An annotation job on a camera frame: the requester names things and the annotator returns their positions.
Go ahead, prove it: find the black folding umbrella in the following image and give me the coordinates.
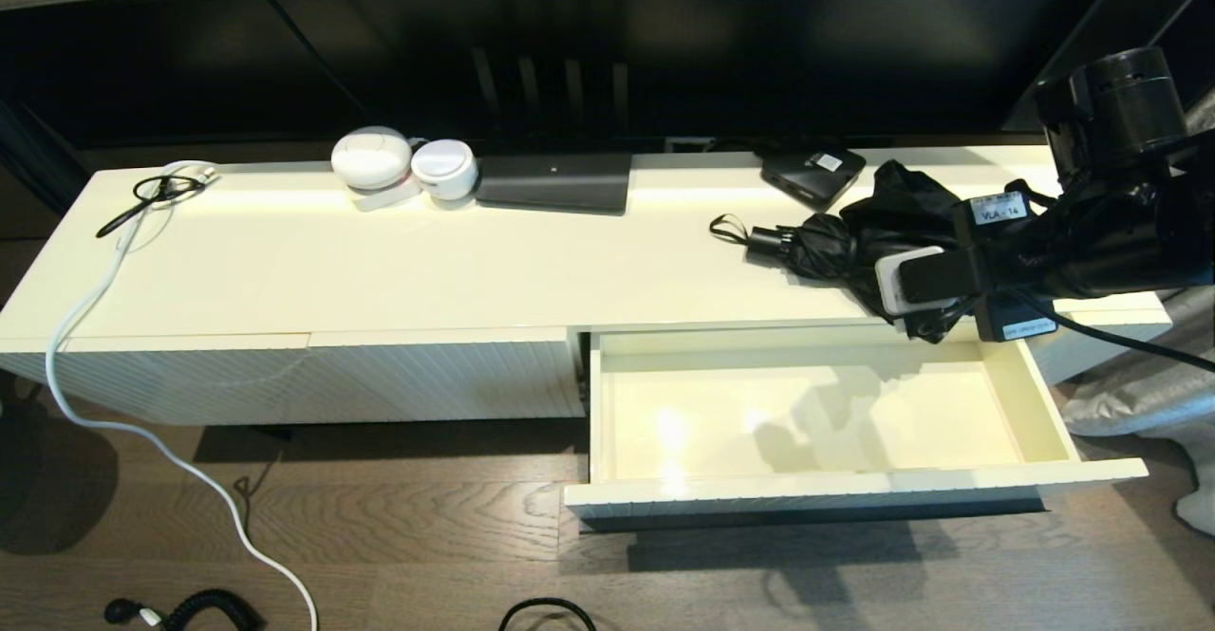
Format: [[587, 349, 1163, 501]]
[[709, 158, 1007, 343]]

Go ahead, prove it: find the white fluted drawer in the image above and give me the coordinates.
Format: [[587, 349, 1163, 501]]
[[564, 323, 1150, 529]]

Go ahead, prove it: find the long thin black rod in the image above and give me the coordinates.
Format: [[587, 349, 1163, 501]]
[[579, 498, 1047, 531]]

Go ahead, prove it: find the white TV cabinet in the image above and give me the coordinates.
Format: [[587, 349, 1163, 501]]
[[0, 143, 1173, 426]]

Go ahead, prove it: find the small black labelled box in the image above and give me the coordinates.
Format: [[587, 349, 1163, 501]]
[[760, 145, 867, 212]]

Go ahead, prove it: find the grey pleated curtain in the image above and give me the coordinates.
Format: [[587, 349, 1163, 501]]
[[1061, 90, 1215, 437]]

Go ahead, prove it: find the black television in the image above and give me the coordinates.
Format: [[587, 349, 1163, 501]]
[[0, 0, 1112, 151]]

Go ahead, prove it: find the white rounded floor object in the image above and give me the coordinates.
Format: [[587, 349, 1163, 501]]
[[1175, 465, 1215, 535]]

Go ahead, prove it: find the dark grey flat box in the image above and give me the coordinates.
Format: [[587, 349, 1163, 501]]
[[475, 152, 633, 214]]

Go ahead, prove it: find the small white round device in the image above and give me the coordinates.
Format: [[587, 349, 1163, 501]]
[[411, 139, 479, 201]]

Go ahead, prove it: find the large white round device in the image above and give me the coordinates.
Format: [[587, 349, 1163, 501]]
[[330, 125, 423, 212]]

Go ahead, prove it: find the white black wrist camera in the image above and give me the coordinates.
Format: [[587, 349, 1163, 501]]
[[873, 246, 981, 317]]

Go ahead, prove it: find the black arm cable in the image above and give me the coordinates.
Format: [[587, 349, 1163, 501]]
[[1020, 294, 1215, 373]]

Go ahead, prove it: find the black cable loop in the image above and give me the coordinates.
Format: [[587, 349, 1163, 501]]
[[498, 597, 597, 631]]

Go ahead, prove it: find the black hanging cable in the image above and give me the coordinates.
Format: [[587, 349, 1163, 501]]
[[231, 0, 366, 115]]

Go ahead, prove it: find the black coiled cable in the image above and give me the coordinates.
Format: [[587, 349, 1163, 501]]
[[104, 589, 265, 631]]

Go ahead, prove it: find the thin black cable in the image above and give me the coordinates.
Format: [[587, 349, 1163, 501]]
[[95, 174, 208, 238]]

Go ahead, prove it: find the white power cable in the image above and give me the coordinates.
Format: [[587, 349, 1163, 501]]
[[43, 160, 319, 631]]

